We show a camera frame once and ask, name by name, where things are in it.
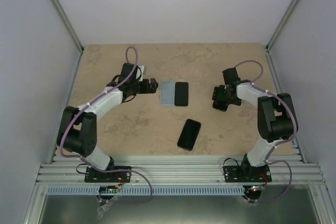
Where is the left circuit board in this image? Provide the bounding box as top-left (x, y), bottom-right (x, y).
top-left (98, 183), bottom-right (124, 194)

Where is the right frame post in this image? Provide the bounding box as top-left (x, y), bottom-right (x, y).
top-left (265, 0), bottom-right (301, 53)

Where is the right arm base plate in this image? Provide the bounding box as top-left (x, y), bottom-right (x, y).
top-left (223, 158), bottom-right (272, 184)

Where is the clear plastic bag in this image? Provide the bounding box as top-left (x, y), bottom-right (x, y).
top-left (97, 201), bottom-right (110, 220)

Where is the aluminium rail beam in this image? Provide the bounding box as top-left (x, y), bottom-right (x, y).
top-left (36, 155), bottom-right (325, 185)

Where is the right circuit board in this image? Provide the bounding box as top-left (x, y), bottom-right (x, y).
top-left (244, 184), bottom-right (266, 193)

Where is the phone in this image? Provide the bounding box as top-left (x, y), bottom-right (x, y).
top-left (177, 119), bottom-right (201, 151)
top-left (212, 100), bottom-right (228, 112)

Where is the phone in purple-edged case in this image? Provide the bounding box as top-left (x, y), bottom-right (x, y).
top-left (177, 119), bottom-right (201, 151)

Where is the slotted cable duct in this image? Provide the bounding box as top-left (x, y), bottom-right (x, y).
top-left (48, 185), bottom-right (245, 196)

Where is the light blue phone case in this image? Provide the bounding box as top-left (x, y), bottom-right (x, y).
top-left (160, 81), bottom-right (175, 106)

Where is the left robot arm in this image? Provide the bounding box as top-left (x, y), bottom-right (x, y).
top-left (57, 63), bottom-right (159, 182)

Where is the frame post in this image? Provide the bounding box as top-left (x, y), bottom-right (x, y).
top-left (265, 0), bottom-right (301, 53)
top-left (50, 0), bottom-right (84, 55)

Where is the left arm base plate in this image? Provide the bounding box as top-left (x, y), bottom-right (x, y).
top-left (84, 166), bottom-right (131, 184)

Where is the circuit board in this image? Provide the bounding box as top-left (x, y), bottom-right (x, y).
top-left (98, 183), bottom-right (124, 194)
top-left (244, 184), bottom-right (266, 193)

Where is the left frame post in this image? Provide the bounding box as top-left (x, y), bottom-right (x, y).
top-left (50, 0), bottom-right (84, 55)

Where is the black smartphone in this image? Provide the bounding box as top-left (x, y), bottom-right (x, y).
top-left (174, 82), bottom-right (189, 106)

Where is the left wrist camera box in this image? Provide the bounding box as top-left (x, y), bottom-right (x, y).
top-left (136, 65), bottom-right (146, 82)

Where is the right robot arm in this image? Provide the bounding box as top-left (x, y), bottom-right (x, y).
top-left (212, 68), bottom-right (298, 182)

